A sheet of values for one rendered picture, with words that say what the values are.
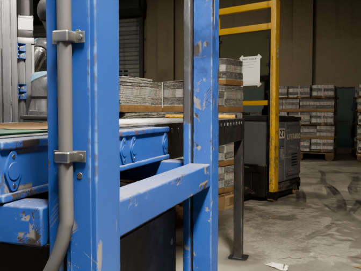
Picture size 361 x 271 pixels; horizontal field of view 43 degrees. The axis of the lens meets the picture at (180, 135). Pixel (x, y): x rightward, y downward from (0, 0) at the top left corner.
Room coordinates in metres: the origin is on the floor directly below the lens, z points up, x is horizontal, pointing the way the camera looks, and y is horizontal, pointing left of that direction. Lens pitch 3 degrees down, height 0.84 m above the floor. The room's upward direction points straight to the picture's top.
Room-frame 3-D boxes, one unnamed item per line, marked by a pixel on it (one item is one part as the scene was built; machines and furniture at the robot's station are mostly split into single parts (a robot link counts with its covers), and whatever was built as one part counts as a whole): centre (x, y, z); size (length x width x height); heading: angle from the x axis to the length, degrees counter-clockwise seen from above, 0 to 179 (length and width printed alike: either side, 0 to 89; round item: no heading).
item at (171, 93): (3.64, 0.05, 0.95); 0.38 x 0.29 x 0.23; 51
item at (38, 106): (2.45, 0.74, 0.87); 0.15 x 0.15 x 0.10
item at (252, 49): (4.45, -0.61, 1.28); 0.57 x 0.01 x 0.65; 51
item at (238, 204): (2.59, -0.33, 0.34); 0.06 x 0.06 x 0.68; 71
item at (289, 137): (4.73, -0.83, 0.40); 0.69 x 0.55 x 0.80; 51
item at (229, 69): (4.10, -0.32, 0.65); 0.39 x 0.30 x 1.29; 51
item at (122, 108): (3.08, 0.34, 0.86); 0.29 x 0.16 x 0.04; 141
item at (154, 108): (3.64, 0.05, 0.86); 0.38 x 0.29 x 0.04; 51
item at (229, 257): (2.59, -0.33, 0.01); 0.14 x 0.13 x 0.01; 71
